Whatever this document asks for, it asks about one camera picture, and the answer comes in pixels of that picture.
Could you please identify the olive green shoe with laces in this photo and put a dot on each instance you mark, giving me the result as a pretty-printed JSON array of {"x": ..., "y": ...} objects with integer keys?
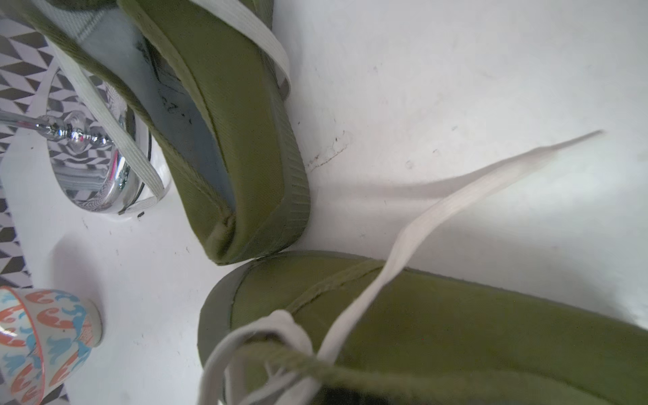
[{"x": 238, "y": 75}]

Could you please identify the grey-blue insole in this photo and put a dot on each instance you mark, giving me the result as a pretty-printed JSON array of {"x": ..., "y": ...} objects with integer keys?
[{"x": 118, "y": 44}]

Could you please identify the patterned small plate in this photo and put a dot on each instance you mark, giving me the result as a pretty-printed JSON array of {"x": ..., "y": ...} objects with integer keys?
[{"x": 46, "y": 336}]

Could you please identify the wire glass rack stand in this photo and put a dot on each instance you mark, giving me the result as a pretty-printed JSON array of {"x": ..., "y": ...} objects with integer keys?
[{"x": 89, "y": 168}]

